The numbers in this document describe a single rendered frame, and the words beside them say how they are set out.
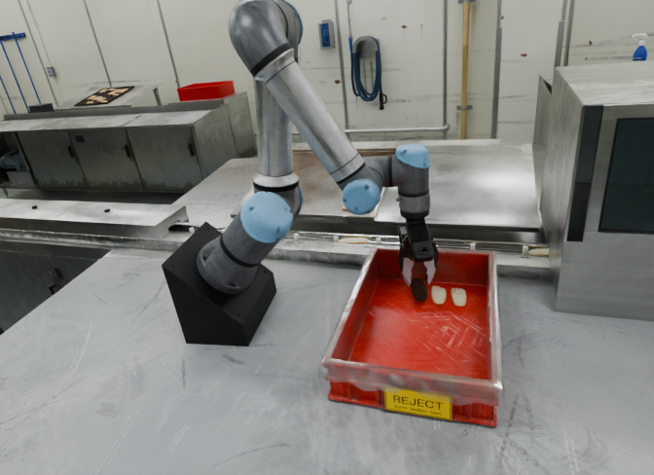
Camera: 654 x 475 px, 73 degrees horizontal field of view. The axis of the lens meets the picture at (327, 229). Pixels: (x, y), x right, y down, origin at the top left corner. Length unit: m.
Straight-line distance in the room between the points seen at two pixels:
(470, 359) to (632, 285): 0.39
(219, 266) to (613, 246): 0.86
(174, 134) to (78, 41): 3.15
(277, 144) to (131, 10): 5.47
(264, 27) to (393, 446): 0.79
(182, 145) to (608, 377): 3.77
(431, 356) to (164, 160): 3.73
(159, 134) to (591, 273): 3.82
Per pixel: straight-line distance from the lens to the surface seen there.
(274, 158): 1.08
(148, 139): 4.47
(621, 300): 1.19
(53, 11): 7.34
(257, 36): 0.90
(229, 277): 1.07
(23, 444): 1.13
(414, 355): 1.02
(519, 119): 4.72
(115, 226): 1.78
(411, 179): 1.03
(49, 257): 2.17
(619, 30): 5.00
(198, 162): 4.21
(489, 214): 1.47
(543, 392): 0.98
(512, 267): 1.27
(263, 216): 0.98
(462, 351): 1.03
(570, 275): 1.14
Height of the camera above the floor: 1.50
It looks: 26 degrees down
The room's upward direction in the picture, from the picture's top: 7 degrees counter-clockwise
